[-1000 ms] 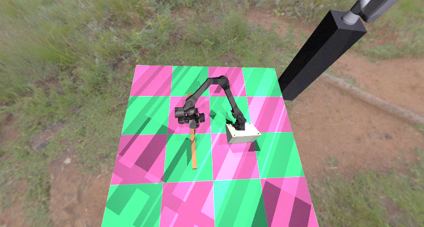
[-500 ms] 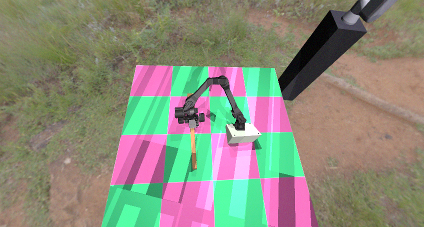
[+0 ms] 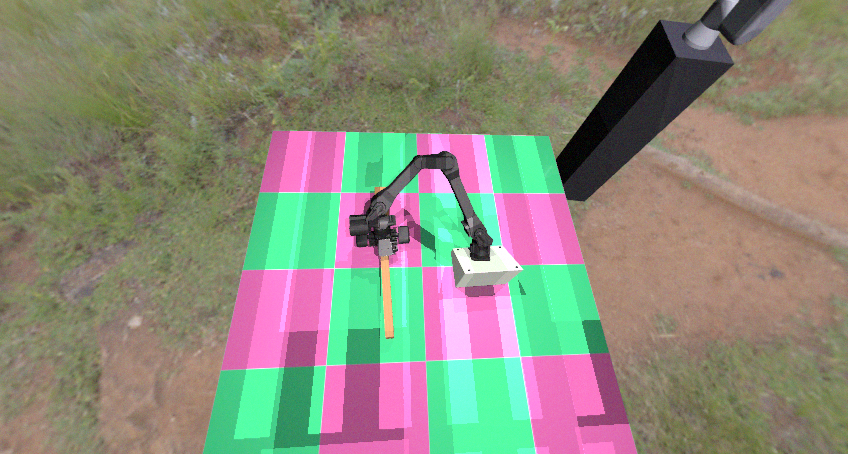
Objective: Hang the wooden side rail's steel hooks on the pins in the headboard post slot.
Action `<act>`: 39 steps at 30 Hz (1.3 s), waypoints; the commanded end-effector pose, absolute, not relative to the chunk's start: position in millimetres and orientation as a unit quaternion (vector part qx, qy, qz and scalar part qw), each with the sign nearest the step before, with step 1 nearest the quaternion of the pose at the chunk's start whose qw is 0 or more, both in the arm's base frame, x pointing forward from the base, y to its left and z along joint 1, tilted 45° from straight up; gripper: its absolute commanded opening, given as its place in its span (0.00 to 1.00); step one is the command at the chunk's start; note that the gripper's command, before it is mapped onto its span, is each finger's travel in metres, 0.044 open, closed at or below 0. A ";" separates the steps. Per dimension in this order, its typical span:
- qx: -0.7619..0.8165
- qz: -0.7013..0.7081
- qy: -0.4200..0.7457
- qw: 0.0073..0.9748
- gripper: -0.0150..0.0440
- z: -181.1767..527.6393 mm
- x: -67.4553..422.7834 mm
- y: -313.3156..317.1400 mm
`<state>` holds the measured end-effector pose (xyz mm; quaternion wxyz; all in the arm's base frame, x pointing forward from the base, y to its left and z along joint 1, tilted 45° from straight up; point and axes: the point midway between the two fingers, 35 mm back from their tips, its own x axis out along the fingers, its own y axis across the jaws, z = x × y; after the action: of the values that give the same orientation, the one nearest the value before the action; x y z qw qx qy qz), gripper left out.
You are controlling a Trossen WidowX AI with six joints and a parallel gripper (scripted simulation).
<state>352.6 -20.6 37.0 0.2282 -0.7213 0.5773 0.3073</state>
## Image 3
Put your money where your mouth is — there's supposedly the wooden plank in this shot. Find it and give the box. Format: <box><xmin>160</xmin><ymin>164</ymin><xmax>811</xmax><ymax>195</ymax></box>
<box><xmin>381</xmin><ymin>256</ymin><xmax>394</xmax><ymax>339</ymax></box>

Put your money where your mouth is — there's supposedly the dark brown post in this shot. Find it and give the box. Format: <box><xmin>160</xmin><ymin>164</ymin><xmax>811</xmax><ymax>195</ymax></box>
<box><xmin>374</xmin><ymin>187</ymin><xmax>389</xmax><ymax>215</ymax></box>

